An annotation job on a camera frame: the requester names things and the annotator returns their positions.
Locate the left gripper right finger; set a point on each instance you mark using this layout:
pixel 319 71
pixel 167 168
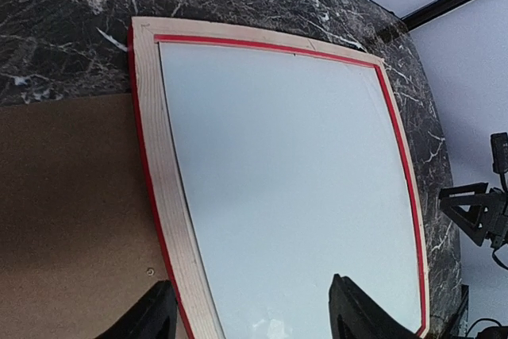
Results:
pixel 353 314

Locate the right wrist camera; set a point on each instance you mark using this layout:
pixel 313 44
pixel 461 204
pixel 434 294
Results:
pixel 499 148

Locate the red wooden picture frame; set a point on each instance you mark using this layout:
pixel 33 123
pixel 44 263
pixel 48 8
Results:
pixel 165 185

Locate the brown backing board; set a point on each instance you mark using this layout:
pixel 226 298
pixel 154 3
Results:
pixel 79 245

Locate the landscape photo print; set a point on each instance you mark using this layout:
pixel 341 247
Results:
pixel 294 171

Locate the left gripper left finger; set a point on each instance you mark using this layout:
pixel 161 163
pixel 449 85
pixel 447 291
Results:
pixel 153 316

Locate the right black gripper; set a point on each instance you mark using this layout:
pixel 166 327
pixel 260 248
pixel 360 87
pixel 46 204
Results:
pixel 479 215

